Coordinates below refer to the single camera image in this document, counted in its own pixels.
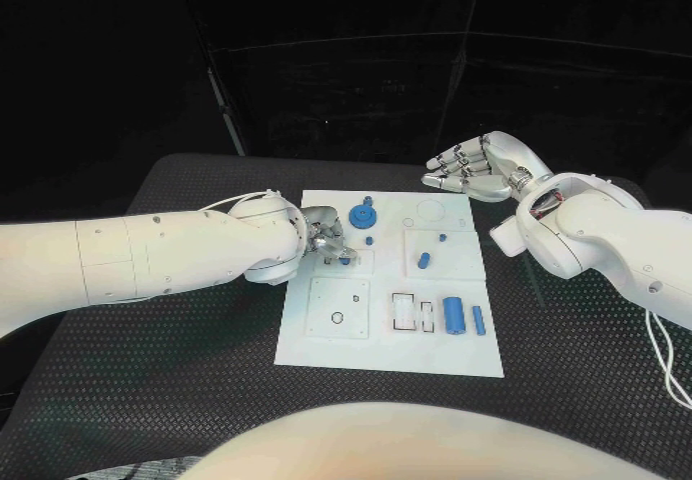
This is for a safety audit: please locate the blue gear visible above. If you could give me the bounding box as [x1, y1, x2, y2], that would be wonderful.
[348, 204, 381, 229]

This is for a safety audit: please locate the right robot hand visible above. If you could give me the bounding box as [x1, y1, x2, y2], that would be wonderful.
[420, 130, 556, 204]

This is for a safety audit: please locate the thick blue long cylinder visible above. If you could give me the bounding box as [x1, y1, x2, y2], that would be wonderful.
[443, 296, 469, 336]

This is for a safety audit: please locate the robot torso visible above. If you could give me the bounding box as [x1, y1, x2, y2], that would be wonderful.
[171, 401, 671, 480]

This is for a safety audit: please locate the white cable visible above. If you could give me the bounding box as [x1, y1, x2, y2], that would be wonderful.
[645, 309, 692, 410]
[197, 189, 285, 213]

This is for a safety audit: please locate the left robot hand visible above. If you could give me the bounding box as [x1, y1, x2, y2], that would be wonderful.
[301, 205, 361, 266]

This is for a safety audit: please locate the white task board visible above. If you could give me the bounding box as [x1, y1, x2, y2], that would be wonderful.
[273, 189, 507, 379]

